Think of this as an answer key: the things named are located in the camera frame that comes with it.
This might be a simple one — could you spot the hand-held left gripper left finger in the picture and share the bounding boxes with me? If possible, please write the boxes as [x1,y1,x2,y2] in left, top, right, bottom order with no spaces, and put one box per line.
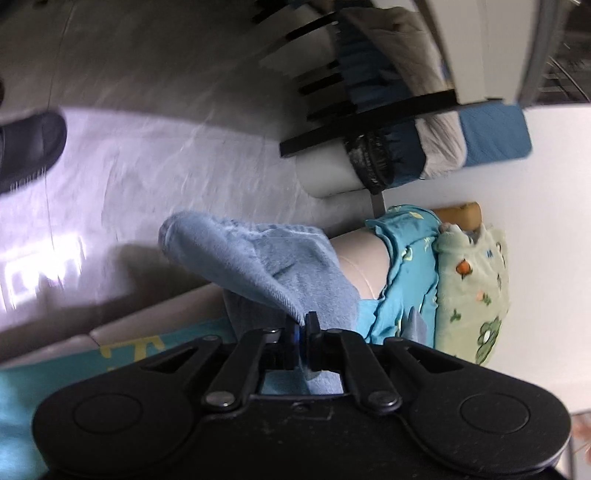
[139,316,302,411]

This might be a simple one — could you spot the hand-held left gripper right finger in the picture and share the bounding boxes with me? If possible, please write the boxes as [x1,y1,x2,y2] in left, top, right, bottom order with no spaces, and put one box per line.
[302,311,465,415]

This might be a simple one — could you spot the blue denim jeans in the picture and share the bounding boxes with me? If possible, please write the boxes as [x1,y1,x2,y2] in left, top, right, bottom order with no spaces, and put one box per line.
[158,210,362,396]

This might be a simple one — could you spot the teal printed bed sheet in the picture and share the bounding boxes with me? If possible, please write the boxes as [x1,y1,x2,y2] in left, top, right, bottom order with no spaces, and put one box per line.
[0,204,445,462]

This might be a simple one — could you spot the green printed fleece blanket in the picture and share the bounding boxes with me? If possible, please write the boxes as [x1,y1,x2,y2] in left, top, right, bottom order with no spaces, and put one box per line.
[431,223,512,368]

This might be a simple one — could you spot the black bin with bag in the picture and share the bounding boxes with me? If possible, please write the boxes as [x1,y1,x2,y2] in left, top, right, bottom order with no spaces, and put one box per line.
[295,129,394,200]

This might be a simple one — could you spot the beige cloth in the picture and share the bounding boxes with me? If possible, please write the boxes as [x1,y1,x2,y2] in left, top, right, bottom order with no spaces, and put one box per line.
[342,6,468,180]

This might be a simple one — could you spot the black slipper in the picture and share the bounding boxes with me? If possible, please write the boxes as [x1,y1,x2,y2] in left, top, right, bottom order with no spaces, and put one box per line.
[0,111,68,196]

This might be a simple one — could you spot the white table with black legs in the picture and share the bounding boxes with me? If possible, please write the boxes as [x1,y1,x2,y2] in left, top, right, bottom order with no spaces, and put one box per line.
[278,0,551,158]

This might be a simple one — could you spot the dark metal door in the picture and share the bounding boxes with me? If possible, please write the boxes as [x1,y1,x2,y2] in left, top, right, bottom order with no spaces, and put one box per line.
[531,0,591,103]

